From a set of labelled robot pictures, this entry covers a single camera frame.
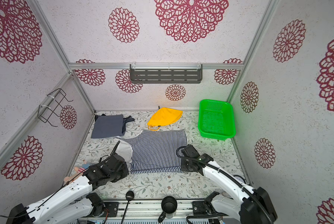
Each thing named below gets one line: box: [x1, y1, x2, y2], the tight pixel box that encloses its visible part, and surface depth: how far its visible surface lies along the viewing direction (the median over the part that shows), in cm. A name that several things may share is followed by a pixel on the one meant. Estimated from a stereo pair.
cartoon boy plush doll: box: [63, 159, 91, 184], surface depth 83 cm
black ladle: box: [120, 190, 135, 224], surface depth 79 cm
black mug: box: [157, 195, 178, 224], surface depth 71 cm
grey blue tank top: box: [90, 113, 135, 139], surface depth 111 cm
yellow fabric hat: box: [147, 107, 183, 131], surface depth 116 cm
